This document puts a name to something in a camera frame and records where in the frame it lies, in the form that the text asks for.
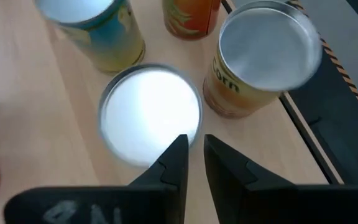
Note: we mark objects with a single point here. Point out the teal yellow carrots tin can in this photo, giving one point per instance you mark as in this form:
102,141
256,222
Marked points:
110,40

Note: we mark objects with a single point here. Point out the yellow orange corn tin can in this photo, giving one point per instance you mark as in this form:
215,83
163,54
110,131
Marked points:
259,46

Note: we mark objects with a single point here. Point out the orange red pineapple tin can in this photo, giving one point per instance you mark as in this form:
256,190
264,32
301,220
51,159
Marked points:
191,18

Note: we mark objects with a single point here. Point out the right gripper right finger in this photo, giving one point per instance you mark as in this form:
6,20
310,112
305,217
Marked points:
225,174

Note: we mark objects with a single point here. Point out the blue green tomatoes tin can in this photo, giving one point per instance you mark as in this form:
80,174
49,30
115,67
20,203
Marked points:
148,109

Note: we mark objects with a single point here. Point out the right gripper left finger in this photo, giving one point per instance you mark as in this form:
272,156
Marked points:
174,168

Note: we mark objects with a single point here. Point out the black mat with hazard stripes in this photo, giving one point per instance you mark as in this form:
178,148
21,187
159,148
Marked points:
337,124

